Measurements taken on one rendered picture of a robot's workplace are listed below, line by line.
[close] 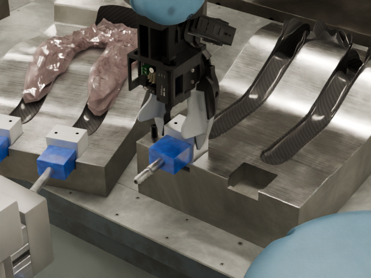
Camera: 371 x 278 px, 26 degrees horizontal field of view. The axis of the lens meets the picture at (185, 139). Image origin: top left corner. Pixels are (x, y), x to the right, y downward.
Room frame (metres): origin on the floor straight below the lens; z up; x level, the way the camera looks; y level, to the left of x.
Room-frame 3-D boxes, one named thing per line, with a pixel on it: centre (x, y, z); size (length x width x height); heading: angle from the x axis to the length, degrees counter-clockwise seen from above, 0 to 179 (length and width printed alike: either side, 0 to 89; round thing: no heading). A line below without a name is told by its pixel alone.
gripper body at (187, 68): (0.89, 0.02, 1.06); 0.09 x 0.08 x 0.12; 145
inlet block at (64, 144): (0.93, 0.19, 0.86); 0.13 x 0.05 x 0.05; 162
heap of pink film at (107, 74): (1.20, 0.15, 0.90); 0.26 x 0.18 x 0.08; 162
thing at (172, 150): (0.88, 0.03, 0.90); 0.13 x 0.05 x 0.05; 145
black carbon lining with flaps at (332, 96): (1.06, -0.16, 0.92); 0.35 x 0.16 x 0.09; 145
